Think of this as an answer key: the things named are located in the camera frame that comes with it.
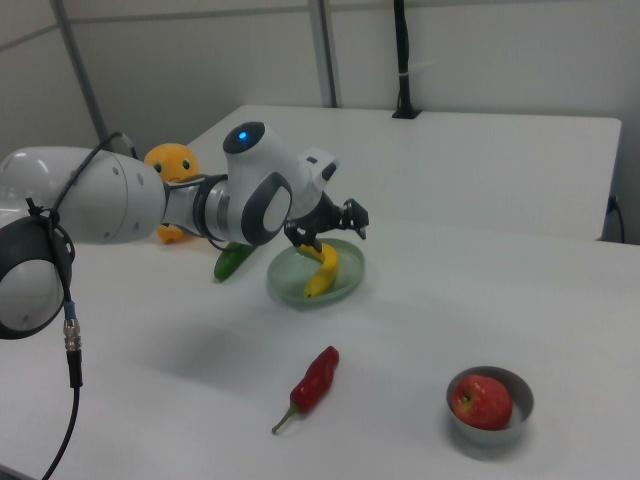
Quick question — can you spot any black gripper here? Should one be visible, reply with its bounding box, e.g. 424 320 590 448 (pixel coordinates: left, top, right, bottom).
283 196 372 254

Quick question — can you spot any yellow banana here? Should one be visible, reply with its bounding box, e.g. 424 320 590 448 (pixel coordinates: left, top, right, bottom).
294 242 341 300

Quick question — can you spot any pale green plastic plate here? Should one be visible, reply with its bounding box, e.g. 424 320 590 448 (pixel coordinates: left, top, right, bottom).
266 237 368 308

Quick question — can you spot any green cucumber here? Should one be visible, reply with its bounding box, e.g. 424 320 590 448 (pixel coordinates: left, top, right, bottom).
213 241 257 283

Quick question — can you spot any white background table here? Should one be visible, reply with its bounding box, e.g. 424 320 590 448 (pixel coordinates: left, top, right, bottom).
185 103 623 242

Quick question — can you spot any red chili pepper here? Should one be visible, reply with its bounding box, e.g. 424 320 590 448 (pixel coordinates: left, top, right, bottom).
271 345 340 435

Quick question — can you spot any orange plush toy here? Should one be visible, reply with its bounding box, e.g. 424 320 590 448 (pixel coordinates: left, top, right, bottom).
144 142 202 246

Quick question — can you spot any black pole with base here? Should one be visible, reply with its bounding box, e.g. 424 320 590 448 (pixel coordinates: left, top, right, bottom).
391 0 422 120

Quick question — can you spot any red apple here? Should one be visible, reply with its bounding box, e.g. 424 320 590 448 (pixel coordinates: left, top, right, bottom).
451 374 514 432

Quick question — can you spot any grey bowl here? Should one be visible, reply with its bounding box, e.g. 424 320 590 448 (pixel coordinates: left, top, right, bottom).
446 366 535 447

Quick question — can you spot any wide grey metal frame post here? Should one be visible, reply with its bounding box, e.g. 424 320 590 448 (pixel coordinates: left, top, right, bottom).
307 0 339 108

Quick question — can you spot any black wall cable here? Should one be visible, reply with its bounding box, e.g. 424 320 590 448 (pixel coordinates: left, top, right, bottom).
606 195 627 244

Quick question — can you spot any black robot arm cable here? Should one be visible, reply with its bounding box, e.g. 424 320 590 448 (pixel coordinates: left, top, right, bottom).
23 131 142 480

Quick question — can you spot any thin grey metal frame post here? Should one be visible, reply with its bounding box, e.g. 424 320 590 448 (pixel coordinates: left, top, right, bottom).
51 0 110 147

